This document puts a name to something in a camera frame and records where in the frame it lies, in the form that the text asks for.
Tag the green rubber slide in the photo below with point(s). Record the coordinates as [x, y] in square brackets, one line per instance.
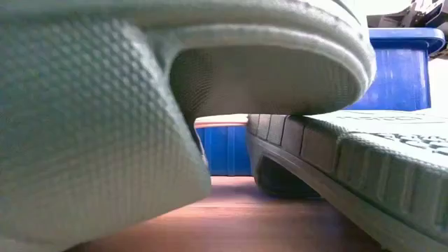
[385, 157]
[87, 122]

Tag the blue plastic bin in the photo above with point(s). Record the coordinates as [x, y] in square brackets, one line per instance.
[402, 77]

